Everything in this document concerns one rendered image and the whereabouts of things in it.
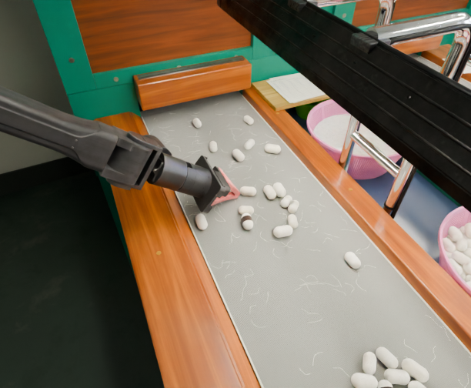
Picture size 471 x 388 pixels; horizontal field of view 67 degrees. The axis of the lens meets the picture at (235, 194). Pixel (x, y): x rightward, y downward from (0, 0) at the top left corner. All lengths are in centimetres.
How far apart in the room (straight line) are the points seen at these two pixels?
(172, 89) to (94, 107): 20
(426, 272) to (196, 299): 38
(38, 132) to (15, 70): 129
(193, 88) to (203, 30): 15
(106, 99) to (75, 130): 45
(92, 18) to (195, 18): 24
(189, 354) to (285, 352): 14
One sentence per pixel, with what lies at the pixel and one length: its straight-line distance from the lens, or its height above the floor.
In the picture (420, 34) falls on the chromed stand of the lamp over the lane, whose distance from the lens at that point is 50.
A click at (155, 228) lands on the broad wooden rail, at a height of 77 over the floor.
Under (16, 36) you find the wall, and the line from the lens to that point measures 177.
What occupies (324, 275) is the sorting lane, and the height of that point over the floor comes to 74.
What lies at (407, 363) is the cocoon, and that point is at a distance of 59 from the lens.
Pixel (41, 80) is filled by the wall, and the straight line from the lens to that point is 184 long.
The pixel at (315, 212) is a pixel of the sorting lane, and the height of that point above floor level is 74.
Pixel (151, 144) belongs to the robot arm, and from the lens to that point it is 58.
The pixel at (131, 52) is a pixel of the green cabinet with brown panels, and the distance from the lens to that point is 96.
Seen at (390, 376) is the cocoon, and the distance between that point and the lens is 58.
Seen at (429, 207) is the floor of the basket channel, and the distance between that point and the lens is 93.
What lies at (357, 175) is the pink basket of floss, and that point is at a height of 69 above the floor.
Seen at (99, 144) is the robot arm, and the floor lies 96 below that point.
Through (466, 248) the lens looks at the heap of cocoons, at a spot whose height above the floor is 74.
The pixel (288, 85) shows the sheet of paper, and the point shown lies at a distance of 107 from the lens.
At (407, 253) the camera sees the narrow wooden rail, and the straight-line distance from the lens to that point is 69.
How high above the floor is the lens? 127
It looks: 44 degrees down
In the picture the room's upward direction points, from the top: straight up
